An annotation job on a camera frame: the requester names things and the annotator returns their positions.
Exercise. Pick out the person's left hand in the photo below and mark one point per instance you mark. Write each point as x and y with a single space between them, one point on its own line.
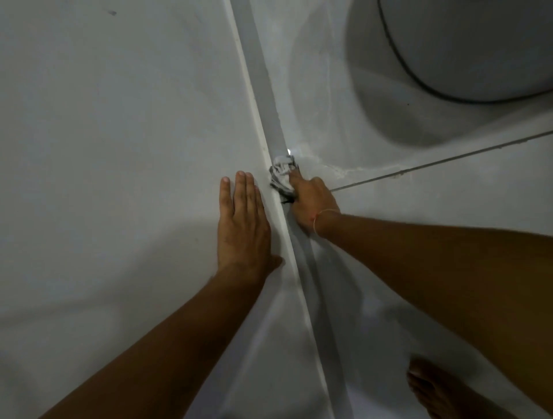
242 233

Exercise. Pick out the person's right hand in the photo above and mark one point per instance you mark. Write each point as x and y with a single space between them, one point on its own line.
313 203

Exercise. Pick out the person's left thumb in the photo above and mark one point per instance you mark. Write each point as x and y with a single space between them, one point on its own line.
274 263

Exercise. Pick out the person's right fingers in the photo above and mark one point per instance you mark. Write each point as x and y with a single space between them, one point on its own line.
298 181

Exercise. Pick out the person's left little finger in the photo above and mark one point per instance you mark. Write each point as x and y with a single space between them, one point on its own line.
224 196

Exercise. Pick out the person's left middle finger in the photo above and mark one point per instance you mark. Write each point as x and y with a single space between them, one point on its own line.
249 194

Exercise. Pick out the grey white cleaning cloth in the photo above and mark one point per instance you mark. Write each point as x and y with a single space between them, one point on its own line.
281 177

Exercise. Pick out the person's right forearm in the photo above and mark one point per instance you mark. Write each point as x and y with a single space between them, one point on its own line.
440 276

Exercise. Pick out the person's left forearm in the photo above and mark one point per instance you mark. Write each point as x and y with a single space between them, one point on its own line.
173 349

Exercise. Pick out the person's bare foot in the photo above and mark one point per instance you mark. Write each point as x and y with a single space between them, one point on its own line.
445 393

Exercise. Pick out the white round fixture black rim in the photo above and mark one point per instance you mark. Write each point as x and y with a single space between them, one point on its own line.
475 43

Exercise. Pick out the white grey frame strip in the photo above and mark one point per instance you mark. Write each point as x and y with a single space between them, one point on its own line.
255 64

